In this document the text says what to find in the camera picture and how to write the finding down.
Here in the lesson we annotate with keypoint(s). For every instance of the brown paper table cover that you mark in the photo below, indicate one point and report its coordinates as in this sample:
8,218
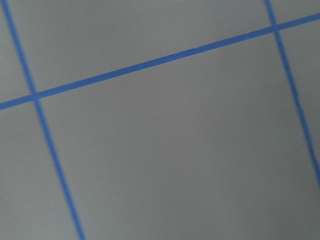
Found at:
159,119

